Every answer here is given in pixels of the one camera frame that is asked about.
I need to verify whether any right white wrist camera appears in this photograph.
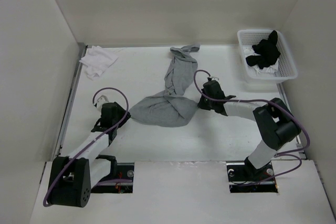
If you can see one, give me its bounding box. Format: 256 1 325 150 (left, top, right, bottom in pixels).
207 77 219 82

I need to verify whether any white plastic basket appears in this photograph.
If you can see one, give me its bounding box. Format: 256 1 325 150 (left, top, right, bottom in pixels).
237 29 298 85

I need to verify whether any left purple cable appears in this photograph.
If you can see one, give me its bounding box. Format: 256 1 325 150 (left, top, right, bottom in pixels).
43 87 131 207

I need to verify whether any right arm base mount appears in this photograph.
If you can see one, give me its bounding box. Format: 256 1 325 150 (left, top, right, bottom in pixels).
226 162 278 193

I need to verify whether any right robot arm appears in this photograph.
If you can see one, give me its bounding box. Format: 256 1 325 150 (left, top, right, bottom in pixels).
198 78 301 180

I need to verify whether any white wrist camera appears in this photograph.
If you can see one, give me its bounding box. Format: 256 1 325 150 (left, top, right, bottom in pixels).
93 95 109 111
207 77 219 82

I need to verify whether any white tank top in basket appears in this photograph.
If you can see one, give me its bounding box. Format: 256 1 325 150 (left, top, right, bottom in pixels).
243 47 279 74

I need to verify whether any grey tank top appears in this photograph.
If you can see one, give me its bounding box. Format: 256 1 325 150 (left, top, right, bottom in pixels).
130 44 200 127

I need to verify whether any white tank top on table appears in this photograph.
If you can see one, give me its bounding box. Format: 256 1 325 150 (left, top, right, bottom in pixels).
79 46 118 80

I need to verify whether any purple cable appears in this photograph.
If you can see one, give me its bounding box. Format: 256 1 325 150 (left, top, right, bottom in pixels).
43 87 131 207
193 70 310 185

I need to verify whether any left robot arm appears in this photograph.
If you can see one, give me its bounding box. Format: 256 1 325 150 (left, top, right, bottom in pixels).
43 102 131 208

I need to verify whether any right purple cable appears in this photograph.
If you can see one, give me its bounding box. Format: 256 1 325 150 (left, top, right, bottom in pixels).
193 70 310 185

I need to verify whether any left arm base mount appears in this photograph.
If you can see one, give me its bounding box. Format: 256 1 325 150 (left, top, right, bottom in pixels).
91 163 135 194

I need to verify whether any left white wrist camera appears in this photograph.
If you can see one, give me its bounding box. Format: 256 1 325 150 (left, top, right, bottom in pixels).
93 95 109 111

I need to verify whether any black tank top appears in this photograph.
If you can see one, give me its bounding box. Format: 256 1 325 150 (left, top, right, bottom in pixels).
246 30 281 69

